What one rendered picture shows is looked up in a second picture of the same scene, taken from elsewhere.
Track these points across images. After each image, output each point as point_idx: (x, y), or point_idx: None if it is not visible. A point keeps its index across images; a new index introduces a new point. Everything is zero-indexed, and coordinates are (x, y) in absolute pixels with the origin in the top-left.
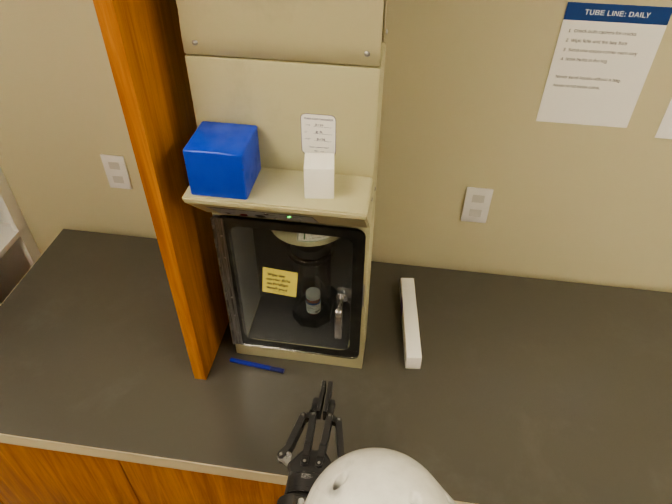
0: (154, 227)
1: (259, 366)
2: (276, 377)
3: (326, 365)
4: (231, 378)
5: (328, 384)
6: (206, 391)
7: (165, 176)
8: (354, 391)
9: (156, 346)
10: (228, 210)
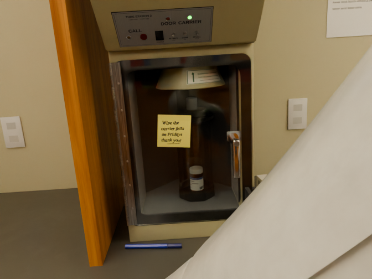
0: (57, 51)
1: (156, 245)
2: (175, 252)
3: None
4: (129, 260)
5: (253, 188)
6: (104, 274)
7: (70, 0)
8: None
9: (46, 250)
10: (132, 20)
